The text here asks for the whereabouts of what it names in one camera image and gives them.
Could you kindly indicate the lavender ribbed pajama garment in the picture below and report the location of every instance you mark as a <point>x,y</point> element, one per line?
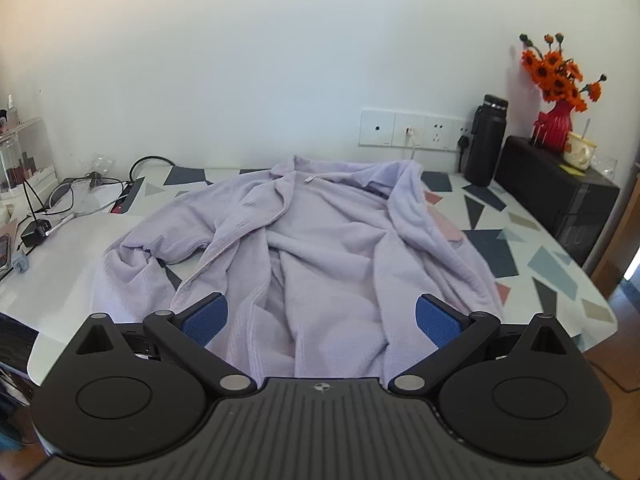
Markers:
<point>321,264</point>

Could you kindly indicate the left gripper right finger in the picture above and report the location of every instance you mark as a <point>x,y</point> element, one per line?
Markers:
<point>458,339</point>

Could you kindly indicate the black power adapter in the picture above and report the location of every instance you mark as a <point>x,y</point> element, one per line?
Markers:
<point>35,233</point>

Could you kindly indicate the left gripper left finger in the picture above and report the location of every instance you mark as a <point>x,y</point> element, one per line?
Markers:
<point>185,335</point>

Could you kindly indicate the black power strip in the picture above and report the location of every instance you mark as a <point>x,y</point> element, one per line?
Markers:
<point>125,201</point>

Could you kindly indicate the black nightstand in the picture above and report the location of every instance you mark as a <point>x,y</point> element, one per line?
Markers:
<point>573,208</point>

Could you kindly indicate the clear acrylic cosmetics organizer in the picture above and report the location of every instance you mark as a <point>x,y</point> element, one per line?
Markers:
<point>26,155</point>

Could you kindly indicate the orange artificial flowers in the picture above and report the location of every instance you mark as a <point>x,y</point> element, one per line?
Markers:
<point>558,78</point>

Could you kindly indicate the clear drinking glass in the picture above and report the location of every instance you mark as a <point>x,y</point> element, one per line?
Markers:
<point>605,166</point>

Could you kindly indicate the white wall socket panel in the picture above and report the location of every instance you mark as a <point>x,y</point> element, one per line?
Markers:
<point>388,129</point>

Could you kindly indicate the black thermos bottle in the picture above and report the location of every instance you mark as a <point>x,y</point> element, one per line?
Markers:
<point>487,132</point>

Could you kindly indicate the yellow ceramic mug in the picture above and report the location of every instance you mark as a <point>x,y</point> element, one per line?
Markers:
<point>578,151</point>

